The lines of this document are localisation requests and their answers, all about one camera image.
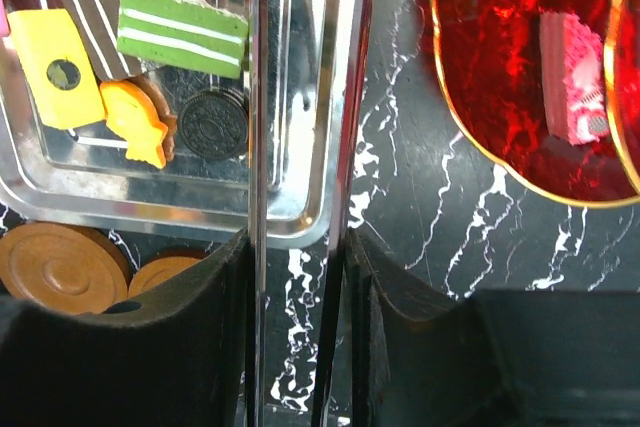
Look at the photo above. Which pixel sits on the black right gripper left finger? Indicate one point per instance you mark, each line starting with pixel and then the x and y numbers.
pixel 171 356

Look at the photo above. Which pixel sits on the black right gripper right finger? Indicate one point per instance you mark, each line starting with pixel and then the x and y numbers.
pixel 497 358

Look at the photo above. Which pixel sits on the red white strawberry cake slice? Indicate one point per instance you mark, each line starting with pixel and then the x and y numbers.
pixel 571 70

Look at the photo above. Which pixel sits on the green striped macaron cake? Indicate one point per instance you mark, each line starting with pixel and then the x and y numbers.
pixel 183 33

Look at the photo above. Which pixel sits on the red three-tier cake stand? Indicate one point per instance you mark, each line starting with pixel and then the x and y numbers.
pixel 488 63

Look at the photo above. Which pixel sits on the silver metal serving tongs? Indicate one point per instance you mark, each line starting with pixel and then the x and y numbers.
pixel 307 62

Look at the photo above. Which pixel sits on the brown wooden coaster right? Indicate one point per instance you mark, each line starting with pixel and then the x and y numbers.
pixel 165 265

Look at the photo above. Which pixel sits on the brown wooden coaster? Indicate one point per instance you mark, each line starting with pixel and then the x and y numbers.
pixel 69 269
pixel 165 265

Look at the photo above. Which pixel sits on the brown wooden coaster left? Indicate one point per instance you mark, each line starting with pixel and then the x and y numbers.
pixel 69 269

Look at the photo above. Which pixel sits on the dark chocolate cookie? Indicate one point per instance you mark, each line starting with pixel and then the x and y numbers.
pixel 214 124

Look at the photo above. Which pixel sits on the orange fish shaped pastry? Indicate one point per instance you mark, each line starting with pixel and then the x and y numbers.
pixel 138 112

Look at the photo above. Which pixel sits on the yellow orange cake piece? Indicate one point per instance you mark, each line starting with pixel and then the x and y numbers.
pixel 57 68

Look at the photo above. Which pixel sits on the brown chocolate layered cake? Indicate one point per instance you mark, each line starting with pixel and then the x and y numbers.
pixel 97 17

